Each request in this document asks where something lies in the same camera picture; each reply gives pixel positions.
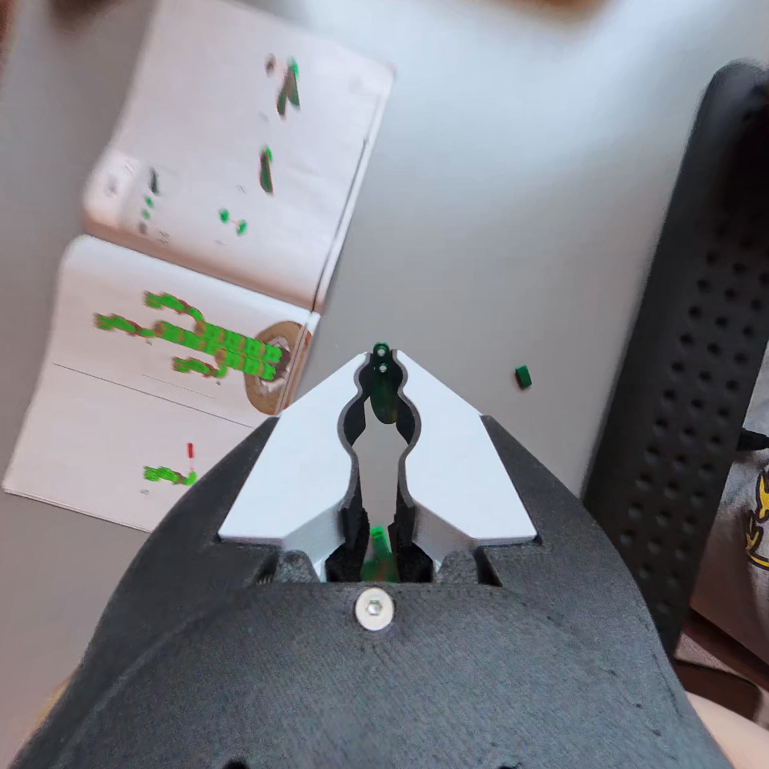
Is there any dark green lego leaf piece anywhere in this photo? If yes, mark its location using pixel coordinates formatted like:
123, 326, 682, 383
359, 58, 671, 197
369, 342, 402, 425

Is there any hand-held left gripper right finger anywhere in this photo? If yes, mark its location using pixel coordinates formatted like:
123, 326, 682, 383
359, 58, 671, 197
394, 350, 537, 560

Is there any black perforated chair back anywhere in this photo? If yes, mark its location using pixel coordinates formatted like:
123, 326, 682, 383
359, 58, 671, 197
584, 58, 769, 662

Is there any lego instruction booklet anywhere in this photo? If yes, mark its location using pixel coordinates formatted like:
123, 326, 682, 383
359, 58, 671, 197
2, 0, 397, 533

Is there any person's grey printed shirt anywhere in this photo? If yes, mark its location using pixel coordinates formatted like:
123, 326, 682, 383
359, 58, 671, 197
690, 360, 769, 666

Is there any person's leg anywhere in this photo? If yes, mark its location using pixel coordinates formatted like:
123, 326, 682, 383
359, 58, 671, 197
685, 690, 769, 769

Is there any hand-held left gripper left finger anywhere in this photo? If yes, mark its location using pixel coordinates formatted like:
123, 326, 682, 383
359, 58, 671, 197
217, 352, 368, 561

